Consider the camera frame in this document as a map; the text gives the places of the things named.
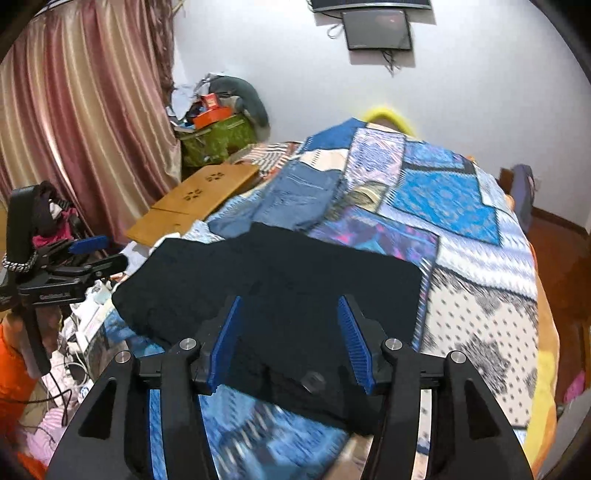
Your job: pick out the grey garment on chair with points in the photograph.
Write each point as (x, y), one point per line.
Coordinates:
(521, 184)

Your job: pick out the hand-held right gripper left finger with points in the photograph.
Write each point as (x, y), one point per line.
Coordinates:
(226, 341)

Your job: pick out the pink garment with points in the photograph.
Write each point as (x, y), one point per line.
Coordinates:
(60, 226)

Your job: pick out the grey neck pillow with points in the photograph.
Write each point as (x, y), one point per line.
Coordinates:
(249, 92)

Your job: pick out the green patterned bag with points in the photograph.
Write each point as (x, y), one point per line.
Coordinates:
(217, 138)

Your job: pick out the blue jeans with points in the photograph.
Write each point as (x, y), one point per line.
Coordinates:
(295, 194)

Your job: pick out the black pants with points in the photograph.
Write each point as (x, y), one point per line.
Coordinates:
(277, 277)

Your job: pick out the orange box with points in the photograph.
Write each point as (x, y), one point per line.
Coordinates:
(212, 117)

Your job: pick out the yellow curved bed rail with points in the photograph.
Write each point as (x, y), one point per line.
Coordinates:
(383, 111)

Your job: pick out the small black wall monitor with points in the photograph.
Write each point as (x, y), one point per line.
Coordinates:
(376, 30)

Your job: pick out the pink object on floor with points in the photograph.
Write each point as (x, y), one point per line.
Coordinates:
(575, 385)

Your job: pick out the striped pink curtain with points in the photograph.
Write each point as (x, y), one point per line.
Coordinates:
(92, 92)

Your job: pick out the blue patchwork blanket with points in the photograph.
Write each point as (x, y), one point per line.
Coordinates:
(438, 198)

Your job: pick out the orange yellow bed cover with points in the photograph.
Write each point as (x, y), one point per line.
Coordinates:
(545, 369)

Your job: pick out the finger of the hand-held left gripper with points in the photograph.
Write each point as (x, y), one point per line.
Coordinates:
(87, 244)
(106, 266)

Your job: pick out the pile of pale clothes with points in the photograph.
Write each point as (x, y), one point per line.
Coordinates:
(184, 97)

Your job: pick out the wooden lap desk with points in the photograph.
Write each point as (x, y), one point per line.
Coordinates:
(198, 194)

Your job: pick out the orange striped sheet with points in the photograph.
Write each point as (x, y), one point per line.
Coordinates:
(272, 154)

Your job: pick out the small red box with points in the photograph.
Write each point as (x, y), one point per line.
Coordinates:
(210, 100)

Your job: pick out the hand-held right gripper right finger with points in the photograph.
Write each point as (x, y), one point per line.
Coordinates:
(355, 341)

